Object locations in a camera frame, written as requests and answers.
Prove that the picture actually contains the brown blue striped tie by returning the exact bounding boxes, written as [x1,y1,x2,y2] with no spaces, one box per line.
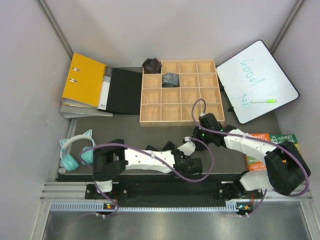
[145,141,178,152]

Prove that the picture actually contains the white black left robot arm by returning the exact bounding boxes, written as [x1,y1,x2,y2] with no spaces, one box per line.
[93,144,203,199]

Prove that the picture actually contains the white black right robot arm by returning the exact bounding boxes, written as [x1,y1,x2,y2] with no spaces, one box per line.
[194,113,311,198]

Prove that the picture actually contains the dark grey table mat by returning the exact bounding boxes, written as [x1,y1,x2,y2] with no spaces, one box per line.
[74,66,296,176]

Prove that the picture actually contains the wooden compartment tray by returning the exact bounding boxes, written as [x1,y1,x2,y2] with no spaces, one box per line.
[139,59,225,127]

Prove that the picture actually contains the rolled grey tie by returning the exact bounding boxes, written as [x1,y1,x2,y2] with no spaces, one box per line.
[162,72,180,88]

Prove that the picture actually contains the white whiteboard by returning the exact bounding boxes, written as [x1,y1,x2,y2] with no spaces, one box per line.
[216,40,300,124]

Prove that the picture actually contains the orange treehouse book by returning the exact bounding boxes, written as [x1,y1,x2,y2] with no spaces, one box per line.
[245,133,270,172]

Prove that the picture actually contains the green marker pen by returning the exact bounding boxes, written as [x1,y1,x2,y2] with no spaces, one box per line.
[251,99,277,104]

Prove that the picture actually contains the green treehouse book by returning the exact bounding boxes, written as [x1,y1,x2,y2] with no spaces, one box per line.
[269,134,301,154]

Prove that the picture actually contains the rolled dark brown tie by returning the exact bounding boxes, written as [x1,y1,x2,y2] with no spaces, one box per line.
[142,58,162,74]

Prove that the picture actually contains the black folder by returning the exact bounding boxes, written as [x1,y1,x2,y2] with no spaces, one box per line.
[97,66,142,115]

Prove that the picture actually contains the teal cat ear headphones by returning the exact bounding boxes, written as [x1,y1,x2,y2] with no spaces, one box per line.
[58,129,97,173]

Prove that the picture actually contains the grey folder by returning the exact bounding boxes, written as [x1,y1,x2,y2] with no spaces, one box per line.
[60,104,113,119]

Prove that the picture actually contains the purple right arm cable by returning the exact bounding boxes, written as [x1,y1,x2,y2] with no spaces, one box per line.
[191,99,311,217]

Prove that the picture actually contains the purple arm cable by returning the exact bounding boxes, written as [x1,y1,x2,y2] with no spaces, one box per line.
[191,99,311,217]
[78,136,215,217]

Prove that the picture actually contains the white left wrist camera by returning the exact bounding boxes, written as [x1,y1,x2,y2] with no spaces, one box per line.
[177,136,196,156]

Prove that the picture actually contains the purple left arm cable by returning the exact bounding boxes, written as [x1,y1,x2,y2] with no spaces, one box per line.
[78,136,215,217]

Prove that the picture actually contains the grey slotted cable duct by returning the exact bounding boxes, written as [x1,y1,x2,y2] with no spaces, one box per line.
[50,201,252,213]

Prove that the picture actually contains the yellow ring binder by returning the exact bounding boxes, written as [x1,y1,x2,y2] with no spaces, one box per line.
[61,53,107,109]

